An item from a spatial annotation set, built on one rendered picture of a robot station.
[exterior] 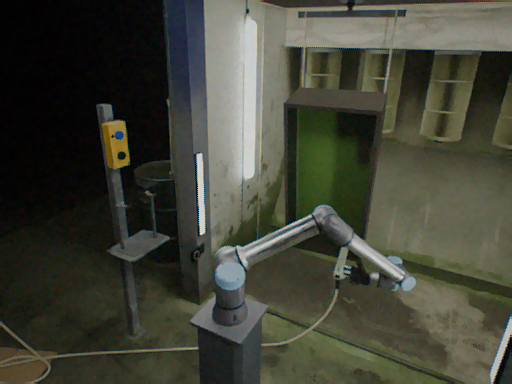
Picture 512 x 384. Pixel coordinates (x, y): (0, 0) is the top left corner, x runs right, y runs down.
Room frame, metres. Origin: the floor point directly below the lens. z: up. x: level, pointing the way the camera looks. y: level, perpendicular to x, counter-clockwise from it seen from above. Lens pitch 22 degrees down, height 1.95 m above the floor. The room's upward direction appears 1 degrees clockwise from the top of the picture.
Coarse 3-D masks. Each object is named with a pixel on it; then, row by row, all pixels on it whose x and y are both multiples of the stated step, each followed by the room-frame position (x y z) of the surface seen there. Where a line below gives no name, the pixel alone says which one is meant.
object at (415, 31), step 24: (288, 24) 3.56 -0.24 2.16; (312, 24) 3.46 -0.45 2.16; (336, 24) 3.36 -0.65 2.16; (360, 24) 3.26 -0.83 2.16; (384, 24) 3.17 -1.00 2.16; (408, 24) 3.09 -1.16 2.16; (432, 24) 3.01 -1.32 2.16; (456, 24) 2.93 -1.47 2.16; (480, 24) 2.86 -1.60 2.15; (504, 24) 2.79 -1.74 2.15; (384, 48) 3.15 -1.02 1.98; (408, 48) 3.06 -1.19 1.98; (432, 48) 2.98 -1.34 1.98; (456, 48) 2.91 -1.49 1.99; (480, 48) 2.83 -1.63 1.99; (504, 48) 2.76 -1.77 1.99
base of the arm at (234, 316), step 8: (216, 304) 1.46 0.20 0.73; (240, 304) 1.45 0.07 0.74; (216, 312) 1.44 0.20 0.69; (224, 312) 1.42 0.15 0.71; (232, 312) 1.42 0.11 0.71; (240, 312) 1.43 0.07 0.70; (216, 320) 1.42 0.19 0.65; (224, 320) 1.40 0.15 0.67; (232, 320) 1.41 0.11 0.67; (240, 320) 1.42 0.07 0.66
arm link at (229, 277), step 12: (228, 264) 1.54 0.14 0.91; (216, 276) 1.46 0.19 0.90; (228, 276) 1.45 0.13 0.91; (240, 276) 1.46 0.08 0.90; (216, 288) 1.45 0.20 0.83; (228, 288) 1.42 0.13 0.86; (240, 288) 1.44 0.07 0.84; (216, 300) 1.46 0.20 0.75; (228, 300) 1.42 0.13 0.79; (240, 300) 1.44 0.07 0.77
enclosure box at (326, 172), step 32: (320, 96) 2.37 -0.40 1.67; (352, 96) 2.34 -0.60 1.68; (384, 96) 2.31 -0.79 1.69; (288, 128) 2.40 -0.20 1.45; (320, 128) 2.59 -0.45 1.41; (352, 128) 2.50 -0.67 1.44; (288, 160) 2.44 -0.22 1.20; (320, 160) 2.64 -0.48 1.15; (352, 160) 2.54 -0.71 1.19; (288, 192) 2.49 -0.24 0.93; (320, 192) 2.69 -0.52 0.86; (352, 192) 2.58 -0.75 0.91; (288, 224) 2.45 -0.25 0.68; (352, 224) 2.63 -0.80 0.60; (352, 256) 2.35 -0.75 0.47
